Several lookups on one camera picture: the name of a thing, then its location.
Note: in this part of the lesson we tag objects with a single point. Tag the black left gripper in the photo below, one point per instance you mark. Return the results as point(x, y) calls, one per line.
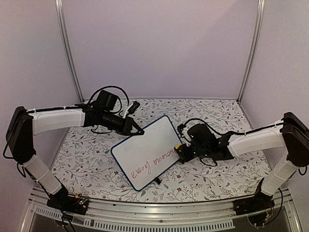
point(128, 125)

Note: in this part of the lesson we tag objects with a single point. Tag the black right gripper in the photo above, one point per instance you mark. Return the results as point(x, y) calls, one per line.
point(185, 155)

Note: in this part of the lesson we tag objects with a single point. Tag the blue framed whiteboard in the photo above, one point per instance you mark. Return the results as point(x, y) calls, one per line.
point(143, 158)

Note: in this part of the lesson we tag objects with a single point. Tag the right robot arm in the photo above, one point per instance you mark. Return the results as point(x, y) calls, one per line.
point(202, 141)

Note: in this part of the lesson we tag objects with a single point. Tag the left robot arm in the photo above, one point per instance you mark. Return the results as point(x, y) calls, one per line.
point(25, 124)

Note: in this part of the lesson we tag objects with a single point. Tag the floral tablecloth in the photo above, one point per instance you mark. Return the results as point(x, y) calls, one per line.
point(84, 163)

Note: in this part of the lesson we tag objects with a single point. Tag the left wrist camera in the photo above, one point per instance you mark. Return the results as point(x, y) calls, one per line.
point(131, 109)

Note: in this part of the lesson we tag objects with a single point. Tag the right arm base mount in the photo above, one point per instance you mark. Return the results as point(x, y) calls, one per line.
point(253, 204)

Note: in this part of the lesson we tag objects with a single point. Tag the aluminium front rail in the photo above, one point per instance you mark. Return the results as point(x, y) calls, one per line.
point(112, 216)

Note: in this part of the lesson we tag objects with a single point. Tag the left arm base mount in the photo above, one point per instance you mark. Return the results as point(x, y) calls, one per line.
point(76, 204)

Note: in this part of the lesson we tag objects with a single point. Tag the left metal frame post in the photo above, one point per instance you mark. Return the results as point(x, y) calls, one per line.
point(66, 44)

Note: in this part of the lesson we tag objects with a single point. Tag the metal frame post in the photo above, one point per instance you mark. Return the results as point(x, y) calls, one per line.
point(253, 49)
point(66, 44)

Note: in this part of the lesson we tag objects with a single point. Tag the right metal frame post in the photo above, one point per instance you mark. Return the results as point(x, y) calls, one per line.
point(253, 49)

